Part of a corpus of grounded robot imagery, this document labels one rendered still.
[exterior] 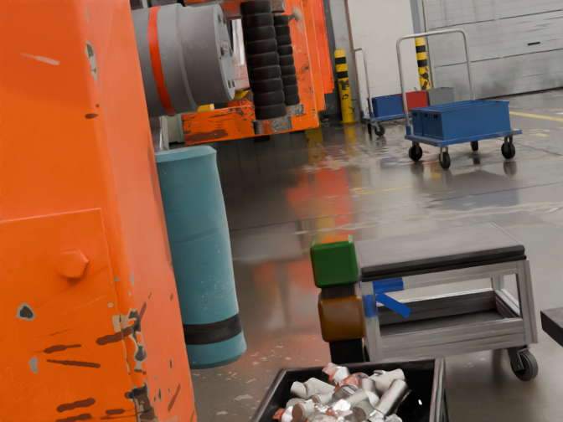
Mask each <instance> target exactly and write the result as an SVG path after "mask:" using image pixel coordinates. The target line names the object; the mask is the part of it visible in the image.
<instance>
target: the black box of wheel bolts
mask: <svg viewBox="0 0 563 422"><path fill-rule="evenodd" d="M445 374H446V359H445V357H444V356H436V357H426V358H406V359H396V360H384V361H374V362H364V363H344V364H335V363H328V364H327V365H323V366H312V367H301V368H282V369H280V370H279V372H278V373H277V375H276V376H275V378H274V380H273V382H272V383H271V386H270V387H269V389H268V390H267V391H266V394H265V396H264V397H263V399H262V401H261V402H260V404H259V406H258V407H257V409H256V411H255V413H254V414H253V416H252V417H251V420H250V421H249V422H451V421H450V414H449V407H448V400H447V387H446V380H445Z"/></svg>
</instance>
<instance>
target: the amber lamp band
mask: <svg viewBox="0 0 563 422"><path fill-rule="evenodd" d="M355 294H356V295H354V296H342V297H335V298H328V299H323V298H322V292H320V293H319V295H318V315H319V321H320V327H321V333H322V339H323V340H324V341H325V342H339V341H346V340H353V339H360V338H363V337H365V336H366V323H365V317H364V305H363V299H362V292H361V290H360V289H359V288H357V287H355Z"/></svg>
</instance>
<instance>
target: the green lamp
mask: <svg viewBox="0 0 563 422"><path fill-rule="evenodd" d="M310 256H311V262H312V273H313V279H314V285H315V286H316V287H317V288H327V287H334V286H346V285H353V284H356V283H357V282H358V281H359V268H358V262H357V255H356V249H355V242H354V237H353V236H352V235H351V234H344V235H337V236H331V237H324V238H317V239H313V240H312V242H311V245H310Z"/></svg>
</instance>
